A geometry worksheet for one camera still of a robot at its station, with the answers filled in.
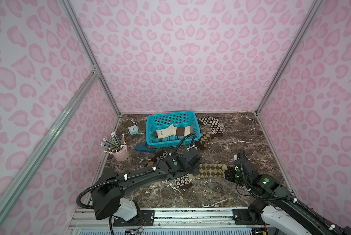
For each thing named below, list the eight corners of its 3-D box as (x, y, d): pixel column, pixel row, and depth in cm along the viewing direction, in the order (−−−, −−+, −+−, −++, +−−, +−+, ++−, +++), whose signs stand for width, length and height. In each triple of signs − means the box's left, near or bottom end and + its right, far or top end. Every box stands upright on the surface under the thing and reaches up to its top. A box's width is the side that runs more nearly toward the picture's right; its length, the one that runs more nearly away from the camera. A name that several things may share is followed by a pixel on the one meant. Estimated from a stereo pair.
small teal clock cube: (130, 135, 109) (129, 133, 107) (129, 129, 113) (128, 127, 111) (139, 133, 110) (138, 130, 108) (137, 126, 114) (136, 124, 112)
